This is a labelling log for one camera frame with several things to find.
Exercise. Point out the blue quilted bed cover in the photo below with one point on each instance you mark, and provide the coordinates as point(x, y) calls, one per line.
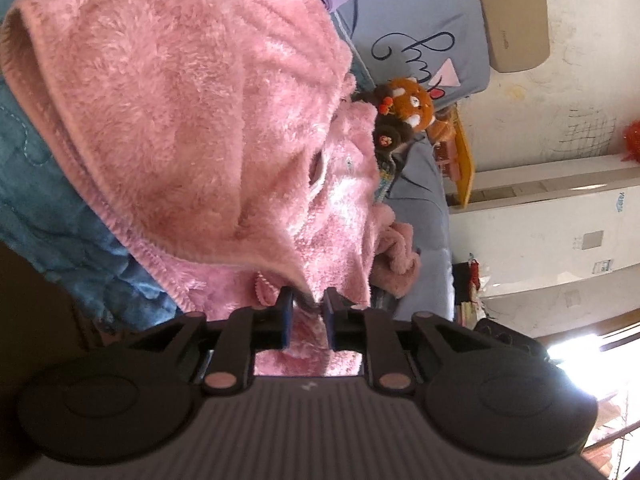
point(50, 220)

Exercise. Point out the small pink fleece garment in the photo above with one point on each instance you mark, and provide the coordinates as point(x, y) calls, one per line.
point(400, 260)

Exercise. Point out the grey printed duvet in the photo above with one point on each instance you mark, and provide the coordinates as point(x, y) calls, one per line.
point(415, 10)

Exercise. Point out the yellow board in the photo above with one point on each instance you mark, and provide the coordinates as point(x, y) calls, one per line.
point(462, 160)

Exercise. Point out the cardboard box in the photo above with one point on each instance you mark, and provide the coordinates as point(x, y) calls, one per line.
point(515, 15)

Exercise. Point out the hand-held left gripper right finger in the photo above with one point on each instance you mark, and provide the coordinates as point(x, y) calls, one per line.
point(328, 320)

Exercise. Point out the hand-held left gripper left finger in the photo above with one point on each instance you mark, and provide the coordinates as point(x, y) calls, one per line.
point(287, 317)

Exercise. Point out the red hanging ornament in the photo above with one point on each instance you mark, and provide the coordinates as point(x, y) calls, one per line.
point(474, 275)

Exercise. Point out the pink fleece jacket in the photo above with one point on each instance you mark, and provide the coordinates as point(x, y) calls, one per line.
point(190, 110)

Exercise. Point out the red panda plush toy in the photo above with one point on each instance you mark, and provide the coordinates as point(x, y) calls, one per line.
point(405, 105)

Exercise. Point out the white standing air conditioner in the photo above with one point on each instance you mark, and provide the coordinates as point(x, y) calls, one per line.
point(550, 230)

